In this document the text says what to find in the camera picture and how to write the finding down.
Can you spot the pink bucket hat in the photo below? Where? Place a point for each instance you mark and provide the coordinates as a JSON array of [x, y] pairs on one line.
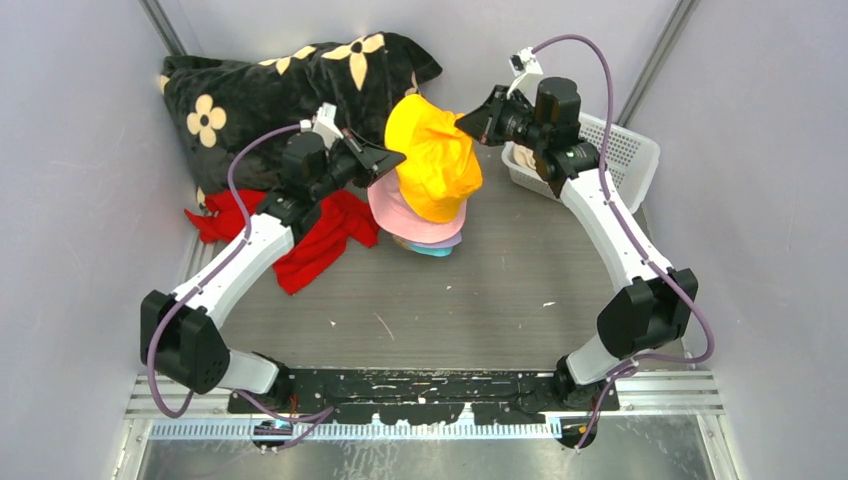
[[393, 214]]

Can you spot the black floral plush pillow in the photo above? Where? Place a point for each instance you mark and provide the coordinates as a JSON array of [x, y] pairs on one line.
[[220, 106]]

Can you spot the red cloth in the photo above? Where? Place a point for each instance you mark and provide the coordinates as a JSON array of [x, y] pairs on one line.
[[344, 217]]

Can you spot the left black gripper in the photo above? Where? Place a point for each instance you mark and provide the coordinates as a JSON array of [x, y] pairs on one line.
[[357, 154]]

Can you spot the beige bucket hat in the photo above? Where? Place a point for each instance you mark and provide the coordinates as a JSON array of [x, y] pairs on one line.
[[524, 158]]

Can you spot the wooden hat stand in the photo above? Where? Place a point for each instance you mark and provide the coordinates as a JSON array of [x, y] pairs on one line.
[[401, 243]]

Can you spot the turquoise bucket hat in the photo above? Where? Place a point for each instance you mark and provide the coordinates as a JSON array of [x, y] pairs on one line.
[[436, 252]]

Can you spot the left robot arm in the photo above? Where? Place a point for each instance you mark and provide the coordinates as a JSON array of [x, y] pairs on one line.
[[180, 330]]

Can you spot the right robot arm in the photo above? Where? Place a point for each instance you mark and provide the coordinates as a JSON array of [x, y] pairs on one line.
[[651, 305]]

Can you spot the yellow bucket hat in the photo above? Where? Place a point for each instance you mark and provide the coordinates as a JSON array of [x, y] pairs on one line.
[[441, 170]]

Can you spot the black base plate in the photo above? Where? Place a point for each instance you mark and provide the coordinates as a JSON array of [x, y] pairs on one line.
[[426, 397]]

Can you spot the white plastic basket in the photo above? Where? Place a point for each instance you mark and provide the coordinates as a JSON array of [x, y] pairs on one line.
[[632, 160]]

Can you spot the aluminium rail frame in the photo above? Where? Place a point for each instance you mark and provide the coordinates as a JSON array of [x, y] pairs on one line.
[[652, 394]]

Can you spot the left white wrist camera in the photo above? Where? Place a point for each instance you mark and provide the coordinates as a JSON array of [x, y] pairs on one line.
[[323, 124]]

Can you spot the lavender bucket hat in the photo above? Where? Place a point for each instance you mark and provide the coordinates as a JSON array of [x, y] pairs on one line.
[[447, 243]]

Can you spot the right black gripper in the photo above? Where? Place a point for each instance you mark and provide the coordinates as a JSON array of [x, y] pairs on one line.
[[499, 115]]

